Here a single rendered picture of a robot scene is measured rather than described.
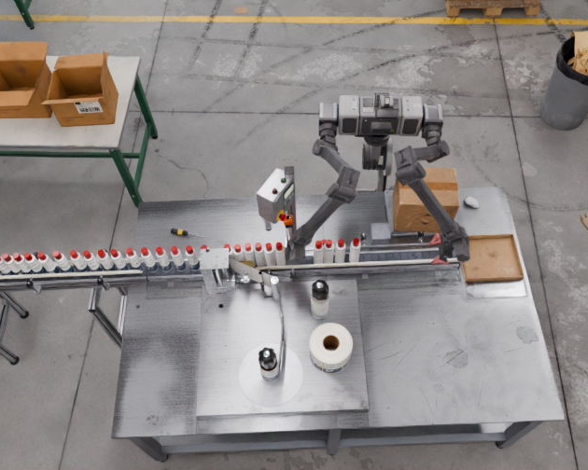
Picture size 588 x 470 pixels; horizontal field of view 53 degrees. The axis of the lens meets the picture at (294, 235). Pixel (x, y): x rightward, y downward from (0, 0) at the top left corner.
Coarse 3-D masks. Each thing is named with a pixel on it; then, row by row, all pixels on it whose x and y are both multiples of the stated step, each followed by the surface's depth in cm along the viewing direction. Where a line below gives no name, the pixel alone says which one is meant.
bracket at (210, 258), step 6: (204, 252) 289; (210, 252) 289; (216, 252) 289; (222, 252) 288; (228, 252) 288; (204, 258) 287; (210, 258) 287; (216, 258) 287; (222, 258) 287; (228, 258) 286; (204, 264) 285; (210, 264) 285; (216, 264) 285; (222, 264) 285; (228, 264) 285
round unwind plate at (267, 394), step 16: (256, 352) 288; (288, 352) 288; (240, 368) 284; (256, 368) 284; (288, 368) 284; (240, 384) 280; (256, 384) 280; (272, 384) 280; (288, 384) 280; (256, 400) 276; (272, 400) 276; (288, 400) 276
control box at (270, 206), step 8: (272, 176) 270; (280, 176) 270; (288, 176) 270; (264, 184) 268; (272, 184) 268; (280, 184) 268; (288, 184) 268; (264, 192) 265; (272, 192) 265; (280, 192) 265; (264, 200) 266; (272, 200) 263; (280, 200) 268; (264, 208) 272; (272, 208) 268; (280, 208) 273; (264, 216) 279; (272, 216) 274
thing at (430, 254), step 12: (384, 252) 316; (396, 252) 316; (408, 252) 316; (420, 252) 315; (432, 252) 315; (288, 264) 314; (300, 264) 314; (396, 264) 312; (408, 264) 312; (420, 264) 312; (432, 264) 312
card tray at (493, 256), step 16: (480, 240) 323; (496, 240) 323; (512, 240) 321; (480, 256) 318; (496, 256) 318; (512, 256) 318; (464, 272) 314; (480, 272) 313; (496, 272) 313; (512, 272) 313
